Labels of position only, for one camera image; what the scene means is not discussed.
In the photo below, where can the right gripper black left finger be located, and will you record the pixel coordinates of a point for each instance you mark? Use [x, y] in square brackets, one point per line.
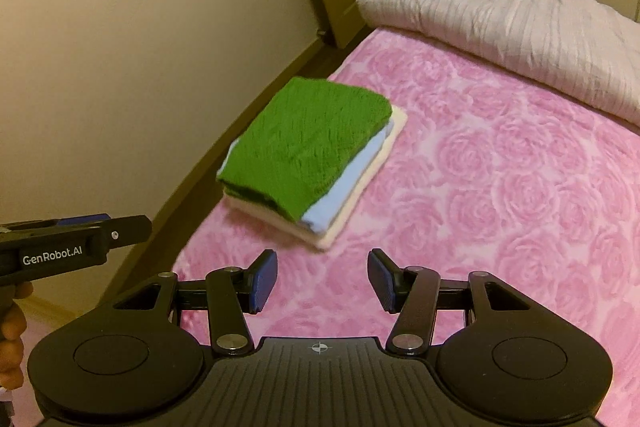
[232, 292]

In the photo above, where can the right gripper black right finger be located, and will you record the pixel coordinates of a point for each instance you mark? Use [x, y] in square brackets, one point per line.
[412, 294]

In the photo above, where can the green knitted sweater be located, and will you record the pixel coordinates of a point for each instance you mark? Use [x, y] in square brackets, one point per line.
[295, 150]

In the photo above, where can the person's left hand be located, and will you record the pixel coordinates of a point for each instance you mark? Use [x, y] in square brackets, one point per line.
[13, 326]

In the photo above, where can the cream folded garment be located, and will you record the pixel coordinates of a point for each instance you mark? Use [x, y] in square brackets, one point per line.
[365, 176]

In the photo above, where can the light blue folded garment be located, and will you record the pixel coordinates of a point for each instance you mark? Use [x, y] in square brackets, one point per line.
[345, 191]

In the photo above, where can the pink floral bed blanket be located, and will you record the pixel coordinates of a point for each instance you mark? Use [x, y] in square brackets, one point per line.
[492, 172]

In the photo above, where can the white folded quilt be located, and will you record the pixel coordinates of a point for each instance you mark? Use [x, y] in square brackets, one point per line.
[582, 48]

